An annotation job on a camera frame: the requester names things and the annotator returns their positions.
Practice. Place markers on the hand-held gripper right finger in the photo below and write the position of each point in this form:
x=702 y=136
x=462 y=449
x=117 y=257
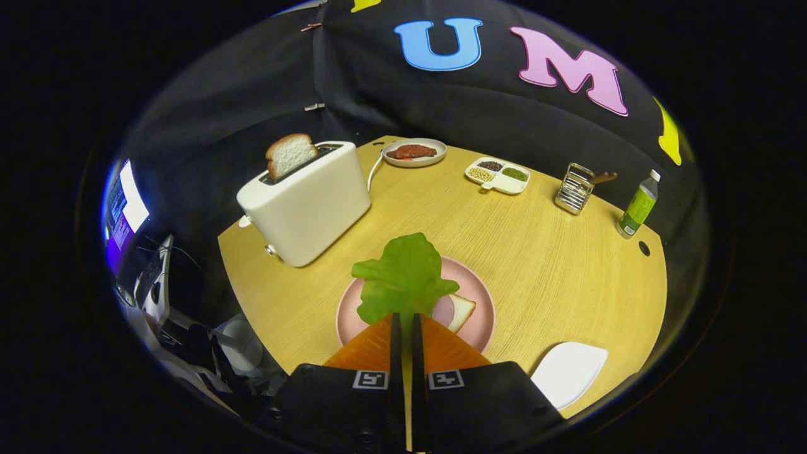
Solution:
x=417 y=353

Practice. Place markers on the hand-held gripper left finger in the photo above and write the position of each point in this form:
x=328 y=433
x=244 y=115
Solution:
x=396 y=353

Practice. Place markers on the green lettuce leaf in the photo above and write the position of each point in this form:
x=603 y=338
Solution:
x=403 y=271

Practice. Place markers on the white bread slice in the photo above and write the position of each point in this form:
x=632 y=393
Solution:
x=290 y=154
x=465 y=312

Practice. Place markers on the pink round plate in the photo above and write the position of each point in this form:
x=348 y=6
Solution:
x=473 y=290

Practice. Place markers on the white rounded plate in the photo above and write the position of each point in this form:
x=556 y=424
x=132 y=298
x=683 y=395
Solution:
x=567 y=375

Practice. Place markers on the white round object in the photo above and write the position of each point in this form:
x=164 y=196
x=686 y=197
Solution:
x=243 y=347

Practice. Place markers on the white toaster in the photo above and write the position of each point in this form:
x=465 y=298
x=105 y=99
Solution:
x=309 y=208

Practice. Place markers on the white divided bean tray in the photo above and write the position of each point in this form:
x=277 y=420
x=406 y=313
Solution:
x=504 y=184

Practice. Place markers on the grey round plate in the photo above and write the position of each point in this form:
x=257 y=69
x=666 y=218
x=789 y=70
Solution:
x=394 y=161

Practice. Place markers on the reddish brown meat piece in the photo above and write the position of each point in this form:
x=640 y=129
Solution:
x=413 y=151

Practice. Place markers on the white framed device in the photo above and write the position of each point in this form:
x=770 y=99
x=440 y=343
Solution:
x=167 y=265

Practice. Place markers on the white cloth clip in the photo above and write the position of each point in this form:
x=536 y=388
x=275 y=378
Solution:
x=314 y=106

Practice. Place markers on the green label drink bottle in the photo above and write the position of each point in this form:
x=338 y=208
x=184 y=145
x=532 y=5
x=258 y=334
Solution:
x=637 y=208

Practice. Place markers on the lit computer screen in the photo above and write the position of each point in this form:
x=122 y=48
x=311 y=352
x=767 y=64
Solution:
x=126 y=208

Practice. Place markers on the copper cloth clip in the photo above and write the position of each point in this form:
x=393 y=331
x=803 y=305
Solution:
x=310 y=26

